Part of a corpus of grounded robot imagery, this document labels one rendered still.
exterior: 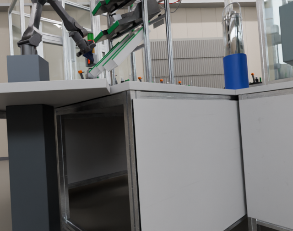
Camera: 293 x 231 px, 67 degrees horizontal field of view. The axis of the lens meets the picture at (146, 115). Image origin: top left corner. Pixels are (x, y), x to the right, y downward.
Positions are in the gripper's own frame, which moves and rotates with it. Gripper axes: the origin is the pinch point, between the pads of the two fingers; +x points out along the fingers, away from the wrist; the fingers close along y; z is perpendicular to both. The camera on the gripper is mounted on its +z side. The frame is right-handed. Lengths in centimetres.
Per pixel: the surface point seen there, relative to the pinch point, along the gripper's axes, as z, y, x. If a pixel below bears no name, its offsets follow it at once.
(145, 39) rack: -1, -53, 5
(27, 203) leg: -85, -22, 33
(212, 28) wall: 473, 173, 130
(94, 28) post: 28.7, 17.3, -14.4
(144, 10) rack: 7, -53, -6
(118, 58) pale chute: -18, -48, 5
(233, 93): 15, -75, 53
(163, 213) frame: -60, -75, 54
